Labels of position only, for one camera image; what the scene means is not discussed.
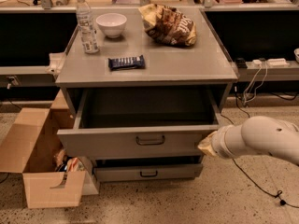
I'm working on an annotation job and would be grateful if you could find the grey top drawer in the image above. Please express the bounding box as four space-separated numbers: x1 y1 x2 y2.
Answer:
58 86 220 160

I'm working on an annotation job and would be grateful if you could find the grey drawer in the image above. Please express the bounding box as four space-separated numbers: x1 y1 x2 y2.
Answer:
58 86 220 160
93 156 203 182

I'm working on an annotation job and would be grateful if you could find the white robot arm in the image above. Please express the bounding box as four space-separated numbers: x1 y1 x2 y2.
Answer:
198 116 299 165

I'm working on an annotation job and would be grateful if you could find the grey lower drawer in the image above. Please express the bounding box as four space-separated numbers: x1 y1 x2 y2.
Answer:
93 156 203 182

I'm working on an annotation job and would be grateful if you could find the grey drawer cabinet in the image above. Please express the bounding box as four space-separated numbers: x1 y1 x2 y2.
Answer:
55 7 239 173

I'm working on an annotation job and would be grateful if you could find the white power strip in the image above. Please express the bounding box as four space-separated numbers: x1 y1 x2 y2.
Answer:
252 58 290 67

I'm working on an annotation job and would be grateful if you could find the dark blue candy bar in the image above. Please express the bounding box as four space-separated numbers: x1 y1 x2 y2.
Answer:
108 55 145 71

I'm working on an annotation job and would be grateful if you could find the brown chip bag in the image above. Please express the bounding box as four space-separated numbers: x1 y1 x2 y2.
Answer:
138 4 197 47

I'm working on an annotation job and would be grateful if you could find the white ceramic bowl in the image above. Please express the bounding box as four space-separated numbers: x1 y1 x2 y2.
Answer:
95 13 127 38

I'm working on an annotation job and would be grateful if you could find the open cardboard box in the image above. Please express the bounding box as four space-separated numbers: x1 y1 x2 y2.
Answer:
0 92 99 208

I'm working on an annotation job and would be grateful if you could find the clear plastic water bottle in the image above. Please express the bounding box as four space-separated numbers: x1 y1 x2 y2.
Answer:
76 0 99 54

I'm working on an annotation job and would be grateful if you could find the black floor cable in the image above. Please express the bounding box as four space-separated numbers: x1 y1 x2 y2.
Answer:
220 93 299 209

